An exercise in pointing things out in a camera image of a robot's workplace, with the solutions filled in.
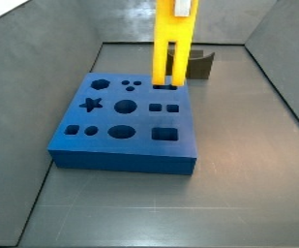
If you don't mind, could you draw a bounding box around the yellow double-square peg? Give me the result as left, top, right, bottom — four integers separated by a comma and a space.
151, 0, 199, 86

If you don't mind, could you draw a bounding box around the blue foam shape board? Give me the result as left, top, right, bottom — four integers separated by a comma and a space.
49, 73, 197, 174

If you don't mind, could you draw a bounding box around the black curved peg stand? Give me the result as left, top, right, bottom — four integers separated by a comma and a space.
166, 49, 215, 79

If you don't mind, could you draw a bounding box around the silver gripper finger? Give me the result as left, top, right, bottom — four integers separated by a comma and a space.
174, 0, 193, 17

